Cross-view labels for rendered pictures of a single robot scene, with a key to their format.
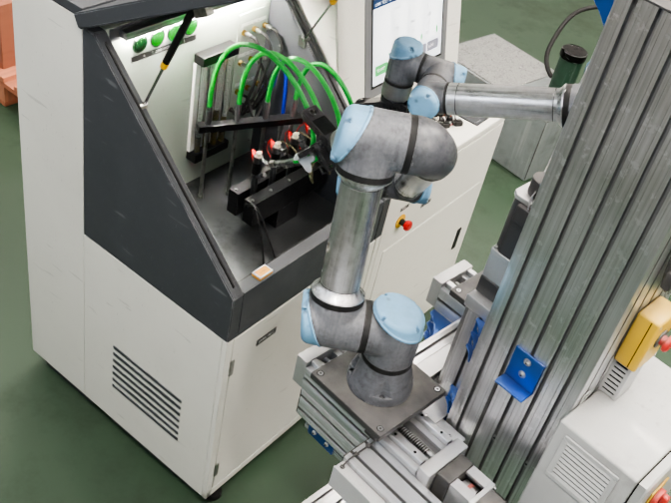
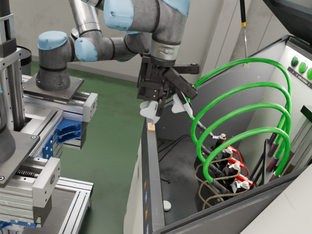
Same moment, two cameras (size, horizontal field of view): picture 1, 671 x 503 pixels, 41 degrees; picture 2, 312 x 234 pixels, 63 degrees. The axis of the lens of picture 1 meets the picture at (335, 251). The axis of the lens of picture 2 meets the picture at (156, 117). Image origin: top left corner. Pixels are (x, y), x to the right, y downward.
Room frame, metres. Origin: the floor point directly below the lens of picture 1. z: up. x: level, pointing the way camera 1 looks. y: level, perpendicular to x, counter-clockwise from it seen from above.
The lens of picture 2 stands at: (2.51, -0.47, 1.63)
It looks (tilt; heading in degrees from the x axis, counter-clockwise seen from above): 32 degrees down; 139
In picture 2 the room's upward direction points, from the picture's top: 13 degrees clockwise
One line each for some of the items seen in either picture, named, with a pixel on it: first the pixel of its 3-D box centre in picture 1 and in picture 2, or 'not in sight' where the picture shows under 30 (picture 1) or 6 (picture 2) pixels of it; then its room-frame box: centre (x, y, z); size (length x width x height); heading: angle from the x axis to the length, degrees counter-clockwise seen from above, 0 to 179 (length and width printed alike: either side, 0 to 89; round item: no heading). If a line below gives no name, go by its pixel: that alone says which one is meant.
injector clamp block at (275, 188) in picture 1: (277, 195); (214, 196); (2.17, 0.21, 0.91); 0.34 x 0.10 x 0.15; 150
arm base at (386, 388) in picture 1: (383, 366); (53, 73); (1.39, -0.16, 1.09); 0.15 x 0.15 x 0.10
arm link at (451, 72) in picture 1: (439, 78); (128, 11); (1.97, -0.15, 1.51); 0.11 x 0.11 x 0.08; 78
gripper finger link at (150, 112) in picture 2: not in sight; (150, 113); (2.02, -0.07, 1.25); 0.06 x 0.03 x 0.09; 60
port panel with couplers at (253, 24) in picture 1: (252, 59); not in sight; (2.41, 0.38, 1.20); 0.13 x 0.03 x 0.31; 150
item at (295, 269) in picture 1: (310, 260); (150, 174); (1.95, 0.07, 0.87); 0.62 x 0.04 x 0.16; 150
